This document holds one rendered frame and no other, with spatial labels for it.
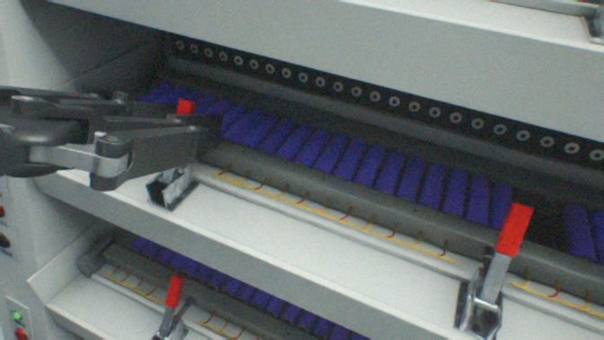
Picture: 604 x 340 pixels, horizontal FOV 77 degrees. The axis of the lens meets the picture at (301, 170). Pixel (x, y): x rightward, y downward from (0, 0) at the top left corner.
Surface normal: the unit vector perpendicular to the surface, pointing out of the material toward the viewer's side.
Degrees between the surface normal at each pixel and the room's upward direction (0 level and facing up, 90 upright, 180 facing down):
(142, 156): 91
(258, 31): 107
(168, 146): 91
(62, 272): 90
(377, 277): 17
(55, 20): 90
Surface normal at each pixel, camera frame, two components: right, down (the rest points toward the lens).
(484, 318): 0.06, -0.76
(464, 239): -0.40, 0.58
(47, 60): 0.91, 0.31
